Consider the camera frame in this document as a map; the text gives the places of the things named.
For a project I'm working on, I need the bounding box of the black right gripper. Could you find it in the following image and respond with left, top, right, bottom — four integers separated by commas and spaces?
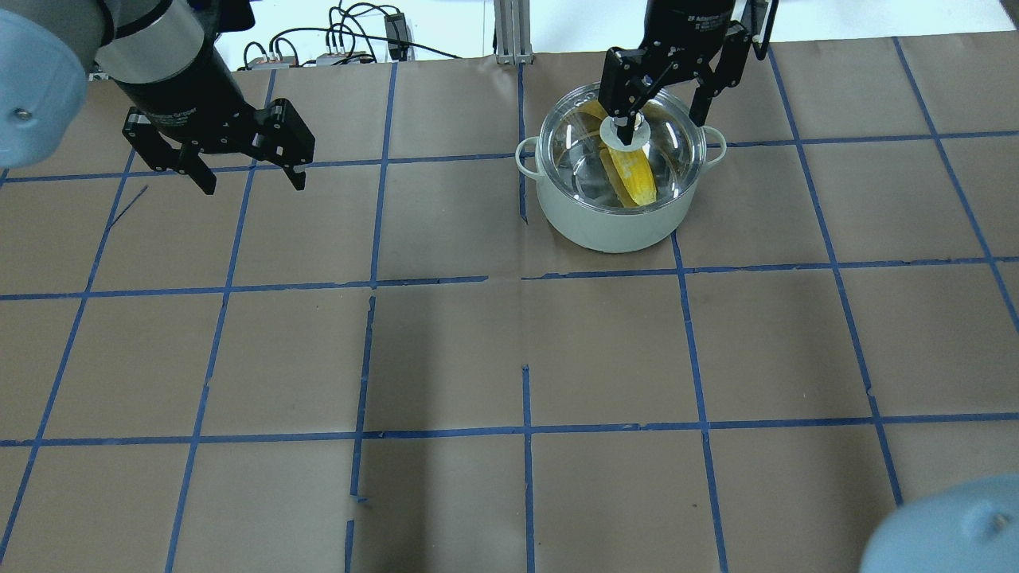
598, 1, 752, 146

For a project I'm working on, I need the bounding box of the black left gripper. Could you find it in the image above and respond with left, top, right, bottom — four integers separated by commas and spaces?
111, 40, 316, 195

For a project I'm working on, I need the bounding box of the yellow corn cob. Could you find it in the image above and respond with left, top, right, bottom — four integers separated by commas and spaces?
592, 133, 658, 208

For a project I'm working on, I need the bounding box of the clear glass pot lid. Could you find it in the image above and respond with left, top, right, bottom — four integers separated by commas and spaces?
534, 83, 727, 215

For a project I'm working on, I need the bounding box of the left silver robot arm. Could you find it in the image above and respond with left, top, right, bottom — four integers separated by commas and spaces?
1, 1, 315, 195

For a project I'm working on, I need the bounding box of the pale green steel pot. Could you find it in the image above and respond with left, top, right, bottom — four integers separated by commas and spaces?
513, 126, 728, 254

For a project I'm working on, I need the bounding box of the small electronics board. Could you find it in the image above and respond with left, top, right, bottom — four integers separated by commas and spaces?
243, 52, 301, 70

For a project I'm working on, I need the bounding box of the aluminium frame post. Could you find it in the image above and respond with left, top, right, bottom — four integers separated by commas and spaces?
494, 0, 534, 65

